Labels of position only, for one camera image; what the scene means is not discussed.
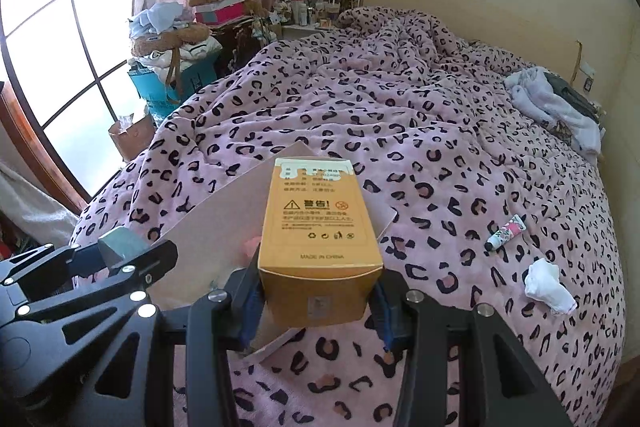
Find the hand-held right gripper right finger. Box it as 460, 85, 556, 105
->
370, 269, 571, 427

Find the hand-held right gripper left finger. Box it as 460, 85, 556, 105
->
75, 268, 263, 427

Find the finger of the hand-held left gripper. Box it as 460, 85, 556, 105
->
0, 244, 105, 303
20, 239, 179, 338

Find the white cardboard box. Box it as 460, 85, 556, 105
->
147, 142, 396, 358

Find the orange carton box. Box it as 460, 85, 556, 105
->
257, 157, 385, 328

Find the grey white cloth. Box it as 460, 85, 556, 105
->
0, 162, 81, 253

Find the pink hair clip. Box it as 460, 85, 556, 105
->
242, 234, 265, 260

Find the brown paper bag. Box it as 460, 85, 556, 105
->
109, 112, 157, 162

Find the floral print tube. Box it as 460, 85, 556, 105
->
483, 216, 527, 253

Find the white sock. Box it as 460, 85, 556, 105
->
523, 258, 577, 315

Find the pink leopard print blanket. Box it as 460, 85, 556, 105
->
67, 6, 628, 427

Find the teal bag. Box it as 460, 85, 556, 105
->
127, 52, 221, 118

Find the window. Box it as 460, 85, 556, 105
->
0, 0, 146, 202

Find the pile of clothes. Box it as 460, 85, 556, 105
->
127, 2, 223, 68

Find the dark cabinet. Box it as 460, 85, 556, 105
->
210, 19, 281, 75

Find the pink shoe box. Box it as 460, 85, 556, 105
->
194, 0, 248, 26

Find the dark folded clothing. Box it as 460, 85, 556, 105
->
542, 72, 603, 118

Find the beige wooden headboard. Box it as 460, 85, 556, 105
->
360, 0, 586, 82

